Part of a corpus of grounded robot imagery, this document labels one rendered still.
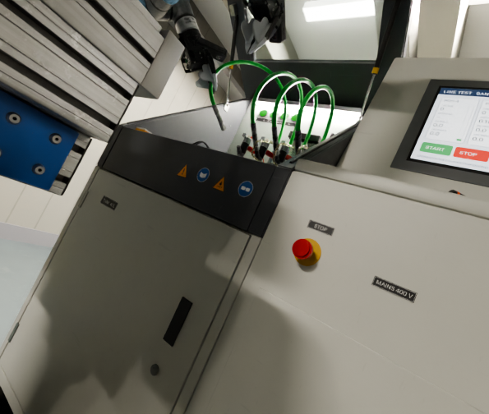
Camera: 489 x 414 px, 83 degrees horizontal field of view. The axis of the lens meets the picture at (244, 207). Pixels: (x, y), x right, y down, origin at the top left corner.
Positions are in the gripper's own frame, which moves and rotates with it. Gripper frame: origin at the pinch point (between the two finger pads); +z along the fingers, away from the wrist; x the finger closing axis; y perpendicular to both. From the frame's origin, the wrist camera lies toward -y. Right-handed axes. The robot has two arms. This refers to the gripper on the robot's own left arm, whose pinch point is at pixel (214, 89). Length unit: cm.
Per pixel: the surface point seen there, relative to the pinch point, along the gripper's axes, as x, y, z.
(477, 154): 54, -31, 50
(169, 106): -194, -55, -78
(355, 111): 13, -51, 23
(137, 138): -4.6, 30.7, 10.4
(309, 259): 45, 20, 55
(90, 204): -15, 50, 25
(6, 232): -187, 108, 3
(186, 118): -21.4, 5.0, 0.9
